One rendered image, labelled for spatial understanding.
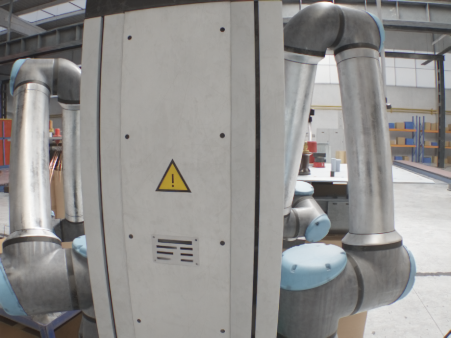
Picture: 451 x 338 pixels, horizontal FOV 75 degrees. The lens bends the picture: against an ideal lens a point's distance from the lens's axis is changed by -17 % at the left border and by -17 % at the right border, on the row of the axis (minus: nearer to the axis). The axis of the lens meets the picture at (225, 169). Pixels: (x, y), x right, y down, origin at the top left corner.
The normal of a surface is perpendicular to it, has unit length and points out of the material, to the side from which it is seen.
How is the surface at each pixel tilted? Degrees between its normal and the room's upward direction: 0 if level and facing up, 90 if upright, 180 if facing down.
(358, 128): 85
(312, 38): 104
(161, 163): 90
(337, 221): 90
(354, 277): 55
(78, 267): 49
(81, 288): 84
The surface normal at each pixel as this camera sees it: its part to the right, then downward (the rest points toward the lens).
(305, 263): -0.08, -0.99
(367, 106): -0.29, -0.05
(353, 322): 0.21, 0.10
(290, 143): -0.05, 0.44
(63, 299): 0.45, 0.32
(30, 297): 0.46, 0.11
